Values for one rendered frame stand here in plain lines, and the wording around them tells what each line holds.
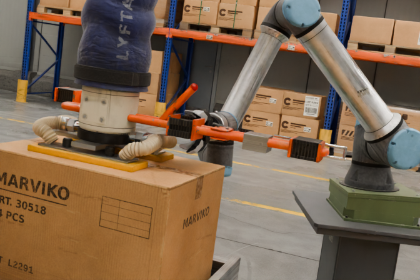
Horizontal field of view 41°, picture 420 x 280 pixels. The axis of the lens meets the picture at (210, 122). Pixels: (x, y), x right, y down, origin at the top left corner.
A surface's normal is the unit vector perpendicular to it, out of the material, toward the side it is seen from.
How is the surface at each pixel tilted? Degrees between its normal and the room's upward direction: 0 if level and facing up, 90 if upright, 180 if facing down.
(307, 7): 82
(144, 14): 69
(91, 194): 90
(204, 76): 90
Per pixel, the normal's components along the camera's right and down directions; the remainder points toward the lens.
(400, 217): 0.02, 0.12
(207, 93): -0.32, 0.07
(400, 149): 0.25, 0.16
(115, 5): 0.19, -0.19
